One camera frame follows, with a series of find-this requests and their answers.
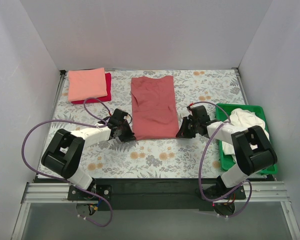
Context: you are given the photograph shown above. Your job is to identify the white t shirt red print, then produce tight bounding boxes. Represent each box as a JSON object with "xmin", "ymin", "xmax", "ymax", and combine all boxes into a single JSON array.
[{"xmin": 222, "ymin": 108, "xmax": 270, "ymax": 156}]

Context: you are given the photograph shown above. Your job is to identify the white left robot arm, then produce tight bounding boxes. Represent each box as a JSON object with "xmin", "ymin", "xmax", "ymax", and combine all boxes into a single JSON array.
[{"xmin": 41, "ymin": 109, "xmax": 136, "ymax": 200}]

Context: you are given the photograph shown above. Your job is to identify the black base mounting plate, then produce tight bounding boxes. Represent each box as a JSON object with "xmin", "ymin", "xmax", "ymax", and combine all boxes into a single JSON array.
[{"xmin": 67, "ymin": 177, "xmax": 246, "ymax": 212}]

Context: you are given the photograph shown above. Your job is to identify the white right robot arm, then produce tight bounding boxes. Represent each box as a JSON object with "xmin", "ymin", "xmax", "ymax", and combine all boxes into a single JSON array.
[{"xmin": 176, "ymin": 103, "xmax": 278, "ymax": 200}]

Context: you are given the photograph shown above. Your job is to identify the folded salmon pink t shirt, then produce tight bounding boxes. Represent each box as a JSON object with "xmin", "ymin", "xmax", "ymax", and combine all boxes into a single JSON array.
[{"xmin": 68, "ymin": 68, "xmax": 108, "ymax": 102}]

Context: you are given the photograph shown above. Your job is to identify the green plastic tray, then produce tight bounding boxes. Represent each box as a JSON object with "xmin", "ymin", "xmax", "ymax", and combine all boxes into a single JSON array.
[{"xmin": 215, "ymin": 103, "xmax": 269, "ymax": 171}]

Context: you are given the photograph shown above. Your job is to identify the folded crimson red t shirt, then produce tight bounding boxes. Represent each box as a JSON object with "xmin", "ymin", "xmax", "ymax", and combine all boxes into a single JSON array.
[{"xmin": 86, "ymin": 72, "xmax": 112, "ymax": 104}]

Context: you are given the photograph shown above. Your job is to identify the dusty rose t shirt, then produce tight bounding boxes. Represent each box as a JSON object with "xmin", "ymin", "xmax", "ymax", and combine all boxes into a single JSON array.
[{"xmin": 130, "ymin": 75, "xmax": 179, "ymax": 140}]

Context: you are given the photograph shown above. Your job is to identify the floral patterned table mat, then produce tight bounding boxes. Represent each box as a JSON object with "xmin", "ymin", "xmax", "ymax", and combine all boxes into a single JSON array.
[{"xmin": 48, "ymin": 69, "xmax": 245, "ymax": 178}]

